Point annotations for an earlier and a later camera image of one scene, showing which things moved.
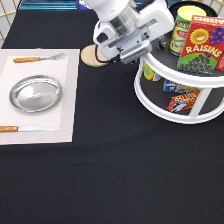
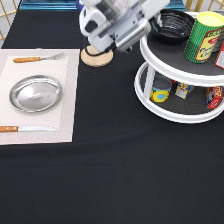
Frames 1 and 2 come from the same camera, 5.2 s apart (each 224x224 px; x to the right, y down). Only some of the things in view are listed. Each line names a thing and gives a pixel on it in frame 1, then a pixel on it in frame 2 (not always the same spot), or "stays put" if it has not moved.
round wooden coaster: x=91 y=56 stays put
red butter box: x=183 y=102 to x=214 y=95
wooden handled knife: x=25 y=129 stays put
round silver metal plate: x=36 y=93 stays put
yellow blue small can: x=148 y=72 to x=161 y=86
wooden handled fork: x=37 y=58 stays put
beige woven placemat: x=61 y=64 stays put
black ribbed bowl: x=173 y=9 to x=170 y=26
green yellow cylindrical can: x=181 y=27 to x=203 y=37
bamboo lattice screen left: x=8 y=9 stays put
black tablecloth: x=125 y=165 stays put
